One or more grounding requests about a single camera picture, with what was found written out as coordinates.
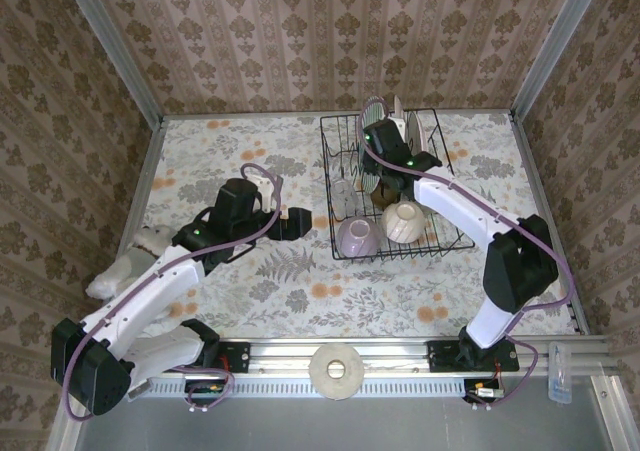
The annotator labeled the clear plastic bottle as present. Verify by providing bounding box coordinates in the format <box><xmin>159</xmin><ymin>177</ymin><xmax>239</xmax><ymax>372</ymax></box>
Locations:
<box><xmin>547</xmin><ymin>341</ymin><xmax>574</xmax><ymax>405</ymax></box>

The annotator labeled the grey and white plush dog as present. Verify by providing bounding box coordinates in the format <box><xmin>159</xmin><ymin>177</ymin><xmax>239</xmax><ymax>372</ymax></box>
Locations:
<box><xmin>85</xmin><ymin>224</ymin><xmax>174</xmax><ymax>302</ymax></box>

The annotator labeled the black wire dish rack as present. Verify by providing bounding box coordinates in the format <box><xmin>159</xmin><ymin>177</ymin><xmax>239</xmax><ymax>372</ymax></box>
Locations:
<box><xmin>318</xmin><ymin>106</ymin><xmax>476</xmax><ymax>262</ymax></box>

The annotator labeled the small connector with wires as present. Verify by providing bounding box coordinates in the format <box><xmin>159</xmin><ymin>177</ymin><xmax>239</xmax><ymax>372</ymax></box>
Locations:
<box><xmin>183</xmin><ymin>378</ymin><xmax>235</xmax><ymax>415</ymax></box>
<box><xmin>462</xmin><ymin>376</ymin><xmax>506</xmax><ymax>412</ymax></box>

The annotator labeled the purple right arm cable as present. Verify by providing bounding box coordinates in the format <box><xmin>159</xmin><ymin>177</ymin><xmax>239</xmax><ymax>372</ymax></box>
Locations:
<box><xmin>359</xmin><ymin>95</ymin><xmax>576</xmax><ymax>412</ymax></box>

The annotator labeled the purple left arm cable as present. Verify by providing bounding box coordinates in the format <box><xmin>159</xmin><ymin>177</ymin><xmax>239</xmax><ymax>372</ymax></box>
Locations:
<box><xmin>62</xmin><ymin>163</ymin><xmax>284</xmax><ymax>422</ymax></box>

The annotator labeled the aluminium frame post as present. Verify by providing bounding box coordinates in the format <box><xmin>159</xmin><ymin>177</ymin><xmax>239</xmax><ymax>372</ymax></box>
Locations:
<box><xmin>508</xmin><ymin>0</ymin><xmax>610</xmax><ymax>118</ymax></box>
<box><xmin>55</xmin><ymin>0</ymin><xmax>165</xmax><ymax>125</ymax></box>

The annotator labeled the white slotted cable duct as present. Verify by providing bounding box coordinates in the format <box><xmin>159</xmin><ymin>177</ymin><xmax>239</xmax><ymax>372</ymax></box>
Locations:
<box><xmin>144</xmin><ymin>376</ymin><xmax>471</xmax><ymax>400</ymax></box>

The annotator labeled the white plate with green rim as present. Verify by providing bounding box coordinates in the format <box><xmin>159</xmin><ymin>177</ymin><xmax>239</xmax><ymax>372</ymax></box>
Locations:
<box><xmin>407</xmin><ymin>110</ymin><xmax>431</xmax><ymax>165</ymax></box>

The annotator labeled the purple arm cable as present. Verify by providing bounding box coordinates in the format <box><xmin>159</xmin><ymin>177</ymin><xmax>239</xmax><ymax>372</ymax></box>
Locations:
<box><xmin>359</xmin><ymin>95</ymin><xmax>576</xmax><ymax>412</ymax></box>
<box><xmin>62</xmin><ymin>163</ymin><xmax>284</xmax><ymax>422</ymax></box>

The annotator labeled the lilac ceramic bowl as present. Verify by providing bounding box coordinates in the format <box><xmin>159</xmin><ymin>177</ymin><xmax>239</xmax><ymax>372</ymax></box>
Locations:
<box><xmin>335</xmin><ymin>216</ymin><xmax>382</xmax><ymax>260</ymax></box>

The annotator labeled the amber glass cup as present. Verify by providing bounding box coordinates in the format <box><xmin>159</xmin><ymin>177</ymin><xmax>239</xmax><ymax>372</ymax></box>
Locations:
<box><xmin>369</xmin><ymin>183</ymin><xmax>399</xmax><ymax>210</ymax></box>

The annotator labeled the floral patterned tablecloth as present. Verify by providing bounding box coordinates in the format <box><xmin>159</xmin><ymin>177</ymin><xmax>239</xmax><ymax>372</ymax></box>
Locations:
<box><xmin>112</xmin><ymin>113</ymin><xmax>576</xmax><ymax>340</ymax></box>

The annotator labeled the grey tape roll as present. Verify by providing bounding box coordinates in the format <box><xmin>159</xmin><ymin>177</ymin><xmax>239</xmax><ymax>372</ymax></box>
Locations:
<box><xmin>308</xmin><ymin>343</ymin><xmax>365</xmax><ymax>401</ymax></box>

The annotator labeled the aluminium table side rail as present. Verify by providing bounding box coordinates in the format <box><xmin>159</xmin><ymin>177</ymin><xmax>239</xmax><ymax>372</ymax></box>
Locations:
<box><xmin>94</xmin><ymin>115</ymin><xmax>169</xmax><ymax>340</ymax></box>
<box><xmin>508</xmin><ymin>113</ymin><xmax>590</xmax><ymax>336</ymax></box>

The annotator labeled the clear glass tumbler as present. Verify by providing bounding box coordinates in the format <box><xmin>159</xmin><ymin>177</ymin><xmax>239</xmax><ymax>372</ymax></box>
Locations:
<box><xmin>330</xmin><ymin>179</ymin><xmax>360</xmax><ymax>222</ymax></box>

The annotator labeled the clear card box with label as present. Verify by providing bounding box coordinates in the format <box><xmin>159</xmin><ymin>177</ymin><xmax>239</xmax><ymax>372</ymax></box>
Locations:
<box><xmin>127</xmin><ymin>378</ymin><xmax>154</xmax><ymax>402</ymax></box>

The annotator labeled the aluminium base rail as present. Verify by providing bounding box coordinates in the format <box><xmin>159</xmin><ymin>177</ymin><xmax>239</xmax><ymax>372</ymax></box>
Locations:
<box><xmin>72</xmin><ymin>336</ymin><xmax>611</xmax><ymax>378</ymax></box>

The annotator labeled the pink red and blue plate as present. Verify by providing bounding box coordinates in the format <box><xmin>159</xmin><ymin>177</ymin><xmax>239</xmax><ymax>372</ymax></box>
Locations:
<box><xmin>359</xmin><ymin>95</ymin><xmax>389</xmax><ymax>197</ymax></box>

